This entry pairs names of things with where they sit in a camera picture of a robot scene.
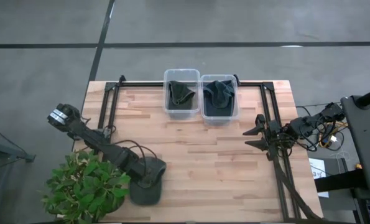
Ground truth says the olive green baseball cap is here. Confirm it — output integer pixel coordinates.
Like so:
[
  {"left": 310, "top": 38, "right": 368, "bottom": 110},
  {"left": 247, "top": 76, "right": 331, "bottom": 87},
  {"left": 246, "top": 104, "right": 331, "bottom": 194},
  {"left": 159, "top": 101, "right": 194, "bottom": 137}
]
[
  {"left": 128, "top": 156, "right": 167, "bottom": 207},
  {"left": 167, "top": 80, "right": 196, "bottom": 111}
]

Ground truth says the clear plastic storage bin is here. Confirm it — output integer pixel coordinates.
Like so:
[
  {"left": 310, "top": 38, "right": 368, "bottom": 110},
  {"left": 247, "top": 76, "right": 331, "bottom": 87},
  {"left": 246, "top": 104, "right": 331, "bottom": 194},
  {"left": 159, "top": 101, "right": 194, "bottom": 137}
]
[
  {"left": 162, "top": 68, "right": 202, "bottom": 121},
  {"left": 199, "top": 73, "right": 241, "bottom": 128}
]

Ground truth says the black corrugated cable conduit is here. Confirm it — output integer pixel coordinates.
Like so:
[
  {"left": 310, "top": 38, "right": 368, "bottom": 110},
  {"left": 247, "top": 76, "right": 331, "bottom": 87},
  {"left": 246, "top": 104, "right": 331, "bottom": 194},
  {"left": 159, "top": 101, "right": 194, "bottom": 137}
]
[{"left": 273, "top": 161, "right": 325, "bottom": 223}]

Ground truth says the grey metal equipment stand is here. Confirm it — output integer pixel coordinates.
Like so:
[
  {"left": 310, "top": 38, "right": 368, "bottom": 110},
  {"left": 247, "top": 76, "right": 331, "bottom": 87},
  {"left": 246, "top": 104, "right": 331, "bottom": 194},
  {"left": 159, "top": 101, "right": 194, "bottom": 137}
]
[{"left": 340, "top": 95, "right": 370, "bottom": 200}]

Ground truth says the yellow and white cable bundle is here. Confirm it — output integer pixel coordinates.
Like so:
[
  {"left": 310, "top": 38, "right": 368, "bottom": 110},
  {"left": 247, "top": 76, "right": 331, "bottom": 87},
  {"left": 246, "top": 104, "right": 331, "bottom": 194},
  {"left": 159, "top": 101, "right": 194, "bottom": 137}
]
[{"left": 317, "top": 121, "right": 349, "bottom": 152}]

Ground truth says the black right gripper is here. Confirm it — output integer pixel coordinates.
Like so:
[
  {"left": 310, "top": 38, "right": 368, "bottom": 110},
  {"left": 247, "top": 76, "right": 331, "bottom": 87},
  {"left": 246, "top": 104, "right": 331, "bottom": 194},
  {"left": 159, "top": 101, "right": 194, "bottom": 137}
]
[{"left": 243, "top": 114, "right": 285, "bottom": 161}]

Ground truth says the black floor stand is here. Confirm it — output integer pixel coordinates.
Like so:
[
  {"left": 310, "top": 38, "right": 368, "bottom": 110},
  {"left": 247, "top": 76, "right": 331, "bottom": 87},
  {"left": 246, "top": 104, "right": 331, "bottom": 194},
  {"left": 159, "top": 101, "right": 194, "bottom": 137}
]
[{"left": 0, "top": 123, "right": 36, "bottom": 164}]

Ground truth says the green potted plant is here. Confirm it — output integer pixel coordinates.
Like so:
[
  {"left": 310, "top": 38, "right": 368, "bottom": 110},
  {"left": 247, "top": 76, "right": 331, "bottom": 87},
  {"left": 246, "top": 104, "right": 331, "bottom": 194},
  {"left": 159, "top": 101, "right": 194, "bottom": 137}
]
[{"left": 41, "top": 148, "right": 132, "bottom": 224}]

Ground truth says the black aluminium table frame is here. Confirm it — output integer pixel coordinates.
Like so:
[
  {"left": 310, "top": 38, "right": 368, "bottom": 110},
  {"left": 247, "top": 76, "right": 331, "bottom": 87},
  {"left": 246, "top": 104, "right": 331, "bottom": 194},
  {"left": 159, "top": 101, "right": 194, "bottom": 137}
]
[{"left": 97, "top": 74, "right": 302, "bottom": 223}]

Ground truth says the white paper sheet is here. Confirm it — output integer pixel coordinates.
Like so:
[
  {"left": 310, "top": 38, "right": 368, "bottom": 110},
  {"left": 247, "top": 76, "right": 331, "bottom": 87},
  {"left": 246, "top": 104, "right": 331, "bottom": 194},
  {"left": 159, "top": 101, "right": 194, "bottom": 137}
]
[{"left": 308, "top": 157, "right": 330, "bottom": 198}]

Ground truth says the navy blue baseball cap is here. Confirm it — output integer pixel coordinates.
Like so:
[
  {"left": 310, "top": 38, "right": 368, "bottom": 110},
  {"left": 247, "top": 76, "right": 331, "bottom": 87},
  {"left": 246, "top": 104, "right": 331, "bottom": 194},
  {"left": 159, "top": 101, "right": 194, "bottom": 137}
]
[
  {"left": 202, "top": 80, "right": 236, "bottom": 110},
  {"left": 203, "top": 104, "right": 238, "bottom": 119}
]

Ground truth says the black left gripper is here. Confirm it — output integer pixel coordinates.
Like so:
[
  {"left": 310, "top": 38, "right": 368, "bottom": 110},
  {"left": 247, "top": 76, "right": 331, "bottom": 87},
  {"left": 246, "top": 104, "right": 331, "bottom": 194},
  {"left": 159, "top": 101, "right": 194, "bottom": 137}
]
[{"left": 121, "top": 147, "right": 156, "bottom": 188}]

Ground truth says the black crossbar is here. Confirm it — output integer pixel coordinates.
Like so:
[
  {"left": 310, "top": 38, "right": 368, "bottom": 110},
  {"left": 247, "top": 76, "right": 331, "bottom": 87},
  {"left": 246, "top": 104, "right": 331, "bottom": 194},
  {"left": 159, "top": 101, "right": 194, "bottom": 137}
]
[{"left": 314, "top": 169, "right": 369, "bottom": 193}]

